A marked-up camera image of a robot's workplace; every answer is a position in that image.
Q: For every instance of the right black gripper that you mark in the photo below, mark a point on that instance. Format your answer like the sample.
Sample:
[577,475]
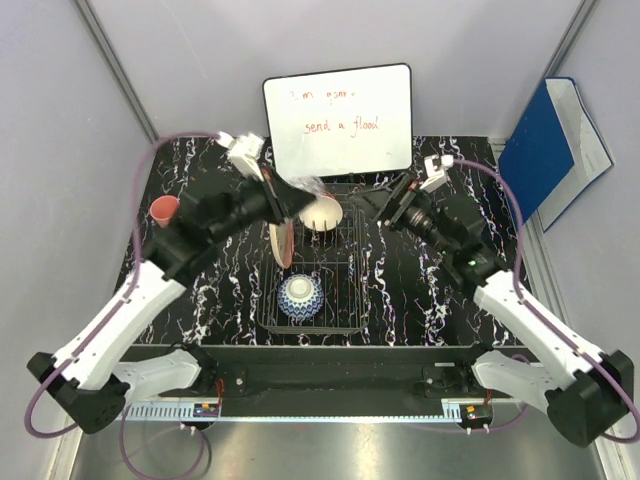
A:
[389,200]

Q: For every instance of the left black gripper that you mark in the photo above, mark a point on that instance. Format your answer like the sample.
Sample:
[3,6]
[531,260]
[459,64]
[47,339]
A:
[288,201]

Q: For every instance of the pink plastic cup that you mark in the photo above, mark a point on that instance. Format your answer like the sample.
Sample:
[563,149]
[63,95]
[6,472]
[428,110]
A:
[163,208]

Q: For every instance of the clear drinking glass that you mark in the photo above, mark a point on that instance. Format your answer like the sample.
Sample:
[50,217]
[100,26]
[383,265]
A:
[309,184]

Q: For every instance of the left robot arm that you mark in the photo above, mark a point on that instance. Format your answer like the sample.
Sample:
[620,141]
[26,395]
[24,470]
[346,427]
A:
[87,377]

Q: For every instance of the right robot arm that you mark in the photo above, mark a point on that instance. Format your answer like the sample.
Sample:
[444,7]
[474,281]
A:
[582,390]

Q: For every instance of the cream pink plate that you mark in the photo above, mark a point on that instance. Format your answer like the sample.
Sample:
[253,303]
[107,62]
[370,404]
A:
[282,243]

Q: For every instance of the red floral bowl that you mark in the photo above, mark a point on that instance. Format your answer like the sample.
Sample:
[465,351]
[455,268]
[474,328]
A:
[323,215]

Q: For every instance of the blue white patterned bowl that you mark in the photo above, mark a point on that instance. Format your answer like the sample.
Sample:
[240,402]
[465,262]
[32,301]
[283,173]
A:
[300,297]

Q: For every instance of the white whiteboard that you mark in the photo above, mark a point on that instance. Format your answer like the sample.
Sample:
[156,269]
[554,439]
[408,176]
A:
[341,122]

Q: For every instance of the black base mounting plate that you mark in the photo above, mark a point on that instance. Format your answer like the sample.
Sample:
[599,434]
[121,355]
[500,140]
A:
[342,383]

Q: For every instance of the blue folder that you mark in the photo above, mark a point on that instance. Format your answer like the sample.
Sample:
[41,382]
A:
[554,153]

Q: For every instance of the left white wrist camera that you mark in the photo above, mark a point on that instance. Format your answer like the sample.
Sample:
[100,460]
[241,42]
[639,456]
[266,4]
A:
[244,153]

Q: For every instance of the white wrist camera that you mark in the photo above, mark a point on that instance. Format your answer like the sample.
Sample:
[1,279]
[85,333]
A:
[436,168]
[244,153]

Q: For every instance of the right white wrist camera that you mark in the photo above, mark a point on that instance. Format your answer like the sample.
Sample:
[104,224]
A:
[436,168]

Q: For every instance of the grey wire dish rack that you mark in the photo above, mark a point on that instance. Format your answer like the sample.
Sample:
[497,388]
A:
[336,259]

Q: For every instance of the white slotted cable duct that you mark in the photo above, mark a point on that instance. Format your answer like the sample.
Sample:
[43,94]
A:
[174,411]

